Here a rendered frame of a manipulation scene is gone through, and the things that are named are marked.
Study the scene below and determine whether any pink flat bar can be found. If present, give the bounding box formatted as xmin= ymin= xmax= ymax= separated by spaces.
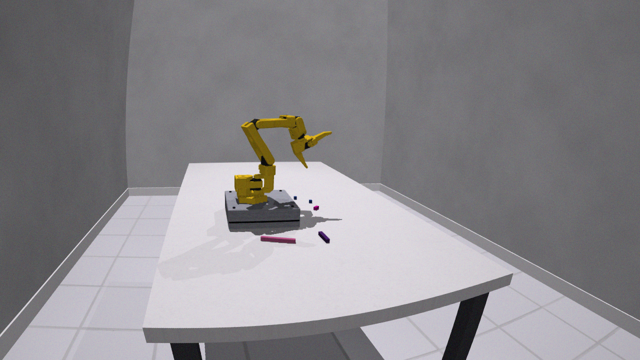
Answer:
xmin=260 ymin=236 xmax=296 ymax=244

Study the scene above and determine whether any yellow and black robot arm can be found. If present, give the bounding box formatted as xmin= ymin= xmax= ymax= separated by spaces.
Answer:
xmin=236 ymin=115 xmax=307 ymax=205

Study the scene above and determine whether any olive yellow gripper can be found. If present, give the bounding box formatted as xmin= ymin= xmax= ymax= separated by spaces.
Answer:
xmin=290 ymin=131 xmax=332 ymax=169

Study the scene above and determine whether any dark purple rod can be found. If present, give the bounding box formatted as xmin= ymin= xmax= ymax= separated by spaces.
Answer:
xmin=318 ymin=231 xmax=330 ymax=243

